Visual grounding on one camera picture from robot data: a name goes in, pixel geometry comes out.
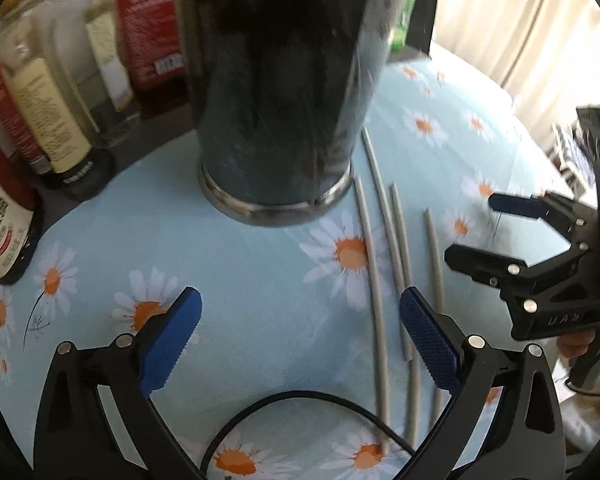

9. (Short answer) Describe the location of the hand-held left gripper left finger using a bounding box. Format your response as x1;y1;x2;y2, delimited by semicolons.
34;287;203;480

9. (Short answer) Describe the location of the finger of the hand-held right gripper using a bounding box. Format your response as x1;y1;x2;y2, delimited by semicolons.
489;191;600;247
445;244;589;306

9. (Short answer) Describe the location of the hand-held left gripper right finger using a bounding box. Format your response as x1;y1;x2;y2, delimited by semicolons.
399;286;566;480

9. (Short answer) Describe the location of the beige wooden chopstick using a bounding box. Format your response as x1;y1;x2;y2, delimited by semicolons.
354;176;392;457
424;208;447;424
362;128;415;362
390;183;422;452

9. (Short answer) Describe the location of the dark metal utensil holder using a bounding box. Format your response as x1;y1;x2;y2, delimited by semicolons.
172;0;403;228

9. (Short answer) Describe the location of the person's right hand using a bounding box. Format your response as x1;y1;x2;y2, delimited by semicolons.
556;329;597;361

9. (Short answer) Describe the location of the striped cloth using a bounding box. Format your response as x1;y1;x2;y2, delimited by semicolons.
547;119;599;193

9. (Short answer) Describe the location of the light blue floral tablecloth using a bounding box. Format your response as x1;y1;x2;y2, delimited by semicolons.
0;55;596;480

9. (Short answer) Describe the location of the dark soy sauce bottle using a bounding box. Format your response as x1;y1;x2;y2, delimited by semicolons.
0;145;46;287

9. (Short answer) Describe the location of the green packet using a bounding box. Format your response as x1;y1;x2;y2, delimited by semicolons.
389;0;432;52

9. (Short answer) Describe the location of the small gold cap bottle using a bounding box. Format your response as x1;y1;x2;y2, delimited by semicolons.
0;0;117;202

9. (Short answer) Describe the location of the clear yellow cap bottle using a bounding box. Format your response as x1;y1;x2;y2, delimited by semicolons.
50;0;142;147

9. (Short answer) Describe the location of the black cap red label bottle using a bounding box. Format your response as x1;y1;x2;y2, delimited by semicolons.
0;61;51;177

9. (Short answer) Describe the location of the orange cap red label bottle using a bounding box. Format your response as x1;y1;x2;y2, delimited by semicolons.
114;0;192;117

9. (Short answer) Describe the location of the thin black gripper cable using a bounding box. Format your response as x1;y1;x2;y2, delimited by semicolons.
199;389;417;480

